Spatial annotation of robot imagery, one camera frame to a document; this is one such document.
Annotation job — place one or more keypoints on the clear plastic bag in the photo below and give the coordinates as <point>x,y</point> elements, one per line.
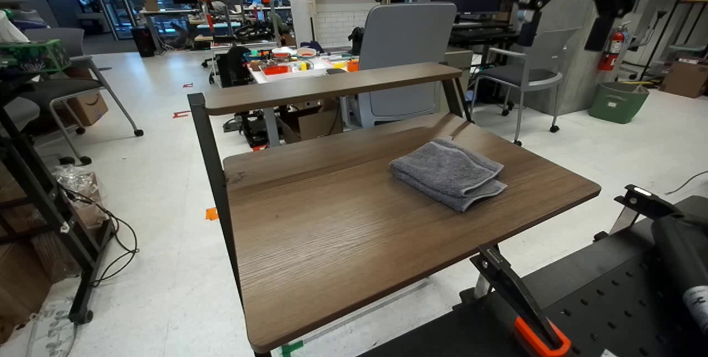
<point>77,182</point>

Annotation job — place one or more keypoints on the open cardboard box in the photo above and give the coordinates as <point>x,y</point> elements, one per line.
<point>310,124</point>

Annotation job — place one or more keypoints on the grey chair on castors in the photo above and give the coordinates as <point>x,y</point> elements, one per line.
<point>522,74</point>

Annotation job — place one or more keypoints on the orange cup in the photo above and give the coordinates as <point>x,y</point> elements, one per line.
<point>353,66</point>

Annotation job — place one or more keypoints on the grey high-back office chair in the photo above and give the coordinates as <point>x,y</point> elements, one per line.
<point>406,41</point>

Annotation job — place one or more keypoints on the black waste bin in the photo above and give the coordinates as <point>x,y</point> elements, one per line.
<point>144,41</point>

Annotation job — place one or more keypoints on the green plastic bin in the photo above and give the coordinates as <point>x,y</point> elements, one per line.
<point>617,103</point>

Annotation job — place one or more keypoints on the black metal rack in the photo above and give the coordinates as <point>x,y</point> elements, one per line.
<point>38,202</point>

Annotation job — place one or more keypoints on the red fire extinguisher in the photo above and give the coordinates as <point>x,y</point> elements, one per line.
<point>611,50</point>

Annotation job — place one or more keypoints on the grey folded towel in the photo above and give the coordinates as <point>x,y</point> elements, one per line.
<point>445,174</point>

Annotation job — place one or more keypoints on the white tray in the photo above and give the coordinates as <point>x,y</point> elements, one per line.
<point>287,71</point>

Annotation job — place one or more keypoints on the black clamp with orange trigger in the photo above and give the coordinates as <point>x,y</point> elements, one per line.
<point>511,285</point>

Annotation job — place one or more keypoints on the green tissue box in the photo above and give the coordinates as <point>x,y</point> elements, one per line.
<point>36,55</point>

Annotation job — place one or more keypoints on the white bowl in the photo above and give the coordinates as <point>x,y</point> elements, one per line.
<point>306,52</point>

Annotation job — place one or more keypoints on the grey chair with metal legs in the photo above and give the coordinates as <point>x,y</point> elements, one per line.
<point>66,83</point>

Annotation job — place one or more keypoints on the white toy kitchen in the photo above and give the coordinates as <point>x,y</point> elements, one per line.
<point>337,19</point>

